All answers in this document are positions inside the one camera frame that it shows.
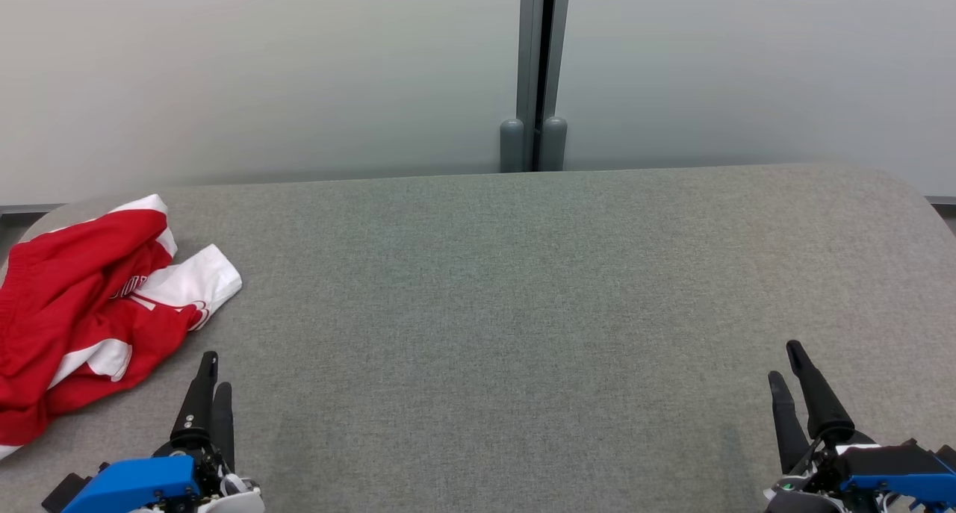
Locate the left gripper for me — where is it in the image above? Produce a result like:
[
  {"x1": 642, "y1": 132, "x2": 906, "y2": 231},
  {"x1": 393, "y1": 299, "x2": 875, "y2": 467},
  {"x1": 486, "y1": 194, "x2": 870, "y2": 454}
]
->
[{"x1": 155, "y1": 351, "x2": 264, "y2": 513}]

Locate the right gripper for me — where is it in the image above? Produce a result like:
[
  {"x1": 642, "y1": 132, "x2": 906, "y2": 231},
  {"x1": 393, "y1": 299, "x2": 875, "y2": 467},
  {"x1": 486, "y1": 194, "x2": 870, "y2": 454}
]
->
[{"x1": 763, "y1": 340, "x2": 876, "y2": 513}]

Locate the red white basketball jersey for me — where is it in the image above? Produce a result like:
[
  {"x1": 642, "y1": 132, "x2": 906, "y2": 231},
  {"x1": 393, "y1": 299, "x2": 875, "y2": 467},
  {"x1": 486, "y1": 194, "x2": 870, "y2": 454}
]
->
[{"x1": 0, "y1": 243, "x2": 243, "y2": 461}]

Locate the grey partition post with feet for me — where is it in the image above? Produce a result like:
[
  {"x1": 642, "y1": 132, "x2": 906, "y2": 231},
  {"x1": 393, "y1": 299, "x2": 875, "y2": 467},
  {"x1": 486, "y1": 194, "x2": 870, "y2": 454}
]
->
[{"x1": 499, "y1": 0, "x2": 572, "y2": 173}]

